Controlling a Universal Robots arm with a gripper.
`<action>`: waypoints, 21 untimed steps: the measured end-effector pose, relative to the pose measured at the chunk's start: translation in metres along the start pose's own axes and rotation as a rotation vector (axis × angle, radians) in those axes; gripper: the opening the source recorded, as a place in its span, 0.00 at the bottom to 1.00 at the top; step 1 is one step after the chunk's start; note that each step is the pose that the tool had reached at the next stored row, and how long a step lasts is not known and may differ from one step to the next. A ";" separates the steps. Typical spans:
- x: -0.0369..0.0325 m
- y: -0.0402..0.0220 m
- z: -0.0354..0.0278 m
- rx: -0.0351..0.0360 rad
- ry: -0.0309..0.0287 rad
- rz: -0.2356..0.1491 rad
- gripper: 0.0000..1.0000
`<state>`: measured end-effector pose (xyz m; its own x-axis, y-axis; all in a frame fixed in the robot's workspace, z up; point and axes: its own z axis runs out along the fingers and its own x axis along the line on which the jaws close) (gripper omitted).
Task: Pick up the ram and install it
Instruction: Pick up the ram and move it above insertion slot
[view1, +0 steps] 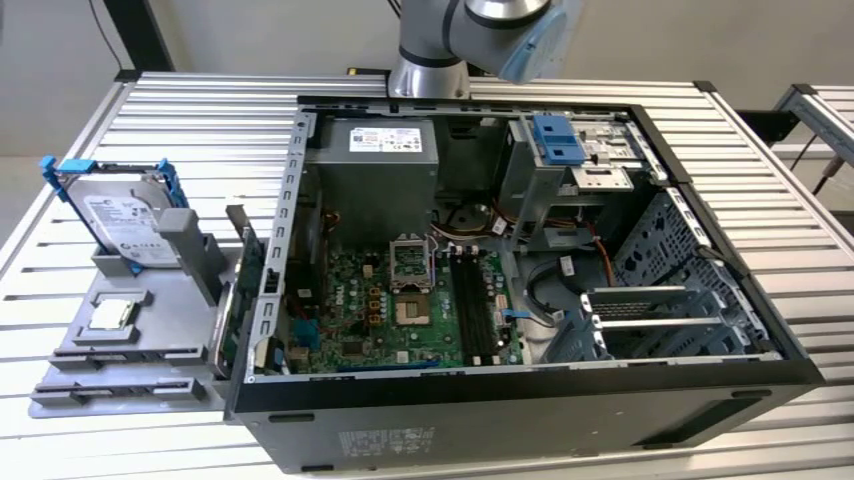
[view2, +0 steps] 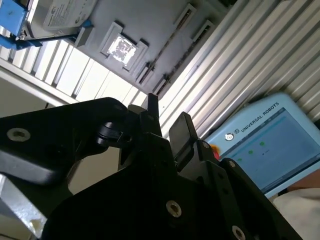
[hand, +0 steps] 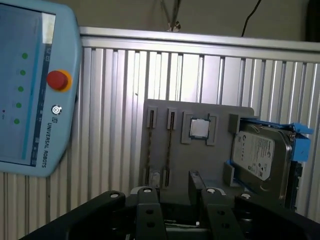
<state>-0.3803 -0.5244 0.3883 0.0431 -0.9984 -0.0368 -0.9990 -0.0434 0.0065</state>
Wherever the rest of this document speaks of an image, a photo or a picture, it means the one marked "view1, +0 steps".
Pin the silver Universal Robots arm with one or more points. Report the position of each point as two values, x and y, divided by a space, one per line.
427 50

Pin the black RAM slot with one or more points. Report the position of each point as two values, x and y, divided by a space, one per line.
483 305
467 305

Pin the socket locking lever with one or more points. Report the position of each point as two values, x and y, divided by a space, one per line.
437 260

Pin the grey power supply unit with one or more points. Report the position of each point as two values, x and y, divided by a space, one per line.
374 200

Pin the CPU socket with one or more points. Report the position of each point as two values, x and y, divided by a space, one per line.
414 310

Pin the green motherboard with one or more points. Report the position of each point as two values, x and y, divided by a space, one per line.
427 345

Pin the blue expansion slot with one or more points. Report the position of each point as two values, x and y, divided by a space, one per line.
430 360

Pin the blue chipset heatsink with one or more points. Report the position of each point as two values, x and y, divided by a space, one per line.
306 335

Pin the blue plastic bay latch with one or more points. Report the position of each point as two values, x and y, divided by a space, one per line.
554 145

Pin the green graphics card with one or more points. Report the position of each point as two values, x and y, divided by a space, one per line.
246 300

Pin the grey barred disk bay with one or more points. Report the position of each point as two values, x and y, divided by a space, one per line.
641 325

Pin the black open PC case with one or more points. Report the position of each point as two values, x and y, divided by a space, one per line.
467 435

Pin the grey parts rack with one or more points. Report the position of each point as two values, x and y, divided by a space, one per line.
167 320

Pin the hard disk in blue carrier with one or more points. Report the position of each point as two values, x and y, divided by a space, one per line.
114 210

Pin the silver CPU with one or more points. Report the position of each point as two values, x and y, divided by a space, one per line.
115 314

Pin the metal slat side table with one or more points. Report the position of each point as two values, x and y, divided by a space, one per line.
834 115

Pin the black frame post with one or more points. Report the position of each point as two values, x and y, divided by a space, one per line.
143 35

